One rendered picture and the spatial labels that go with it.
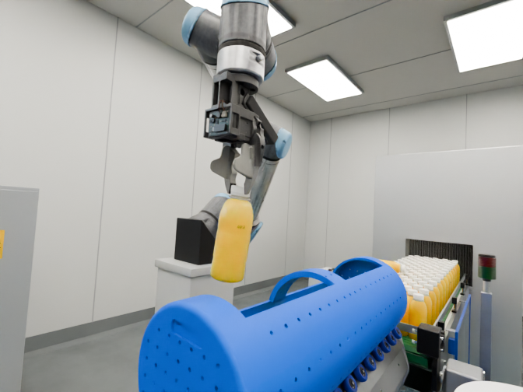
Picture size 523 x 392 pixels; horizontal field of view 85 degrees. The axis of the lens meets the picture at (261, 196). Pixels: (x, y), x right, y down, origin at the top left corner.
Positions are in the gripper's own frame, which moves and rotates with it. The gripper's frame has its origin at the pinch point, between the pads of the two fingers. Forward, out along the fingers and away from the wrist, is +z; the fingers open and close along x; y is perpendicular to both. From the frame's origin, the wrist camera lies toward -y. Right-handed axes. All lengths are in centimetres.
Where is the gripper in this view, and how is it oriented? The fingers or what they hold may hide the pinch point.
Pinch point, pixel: (240, 187)
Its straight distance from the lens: 55.8
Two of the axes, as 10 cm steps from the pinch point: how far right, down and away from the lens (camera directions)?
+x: 7.7, 0.3, -6.4
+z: -0.6, 10.0, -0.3
